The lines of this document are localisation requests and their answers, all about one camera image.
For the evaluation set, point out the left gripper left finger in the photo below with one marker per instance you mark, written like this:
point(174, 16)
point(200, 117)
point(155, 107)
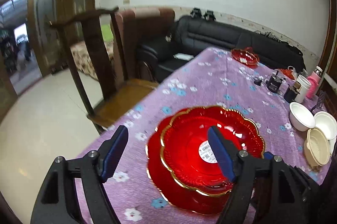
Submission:
point(110, 153)

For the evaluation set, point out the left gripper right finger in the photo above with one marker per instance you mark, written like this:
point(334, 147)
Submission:
point(225, 153)

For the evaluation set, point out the small red glass plate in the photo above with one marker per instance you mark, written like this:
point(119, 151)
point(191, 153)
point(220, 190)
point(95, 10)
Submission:
point(185, 151)

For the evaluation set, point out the white bowl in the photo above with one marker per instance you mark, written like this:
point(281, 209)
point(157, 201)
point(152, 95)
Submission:
point(300, 117)
point(327, 124)

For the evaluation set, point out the cream scalloped bowl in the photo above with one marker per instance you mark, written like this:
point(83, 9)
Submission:
point(316, 148)

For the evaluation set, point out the wooden chair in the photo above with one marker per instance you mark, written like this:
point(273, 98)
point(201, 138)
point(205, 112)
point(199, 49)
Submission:
point(117, 100)

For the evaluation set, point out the large red glass plate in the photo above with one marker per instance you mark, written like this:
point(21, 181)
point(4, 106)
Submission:
point(176, 195)

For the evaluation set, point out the purple floral tablecloth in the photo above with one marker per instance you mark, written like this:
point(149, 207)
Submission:
point(211, 81)

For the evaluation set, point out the small black clip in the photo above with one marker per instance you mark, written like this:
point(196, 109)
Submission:
point(258, 81)

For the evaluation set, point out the dark jar with cork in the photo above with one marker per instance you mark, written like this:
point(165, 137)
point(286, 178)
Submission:
point(292, 92)

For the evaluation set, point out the black round device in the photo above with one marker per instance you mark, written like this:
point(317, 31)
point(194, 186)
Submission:
point(274, 81)

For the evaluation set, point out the far red glass plate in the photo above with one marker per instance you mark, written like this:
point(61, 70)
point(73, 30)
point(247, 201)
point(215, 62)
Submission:
point(246, 57)

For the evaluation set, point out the red plastic bag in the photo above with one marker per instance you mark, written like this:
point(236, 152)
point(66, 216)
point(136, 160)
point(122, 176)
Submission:
point(287, 73)

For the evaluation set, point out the white plastic jar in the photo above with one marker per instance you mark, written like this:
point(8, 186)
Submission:
point(304, 88)

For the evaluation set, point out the black leather sofa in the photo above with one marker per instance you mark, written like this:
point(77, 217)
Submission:
point(190, 36)

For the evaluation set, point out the pink sleeved bottle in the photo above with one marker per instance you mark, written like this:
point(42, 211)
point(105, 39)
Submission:
point(314, 80)

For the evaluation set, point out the brown armchair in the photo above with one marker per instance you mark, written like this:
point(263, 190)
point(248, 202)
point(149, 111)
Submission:
point(138, 25)

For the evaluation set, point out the wooden door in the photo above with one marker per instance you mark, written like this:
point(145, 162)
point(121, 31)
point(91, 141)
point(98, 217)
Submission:
point(52, 16)

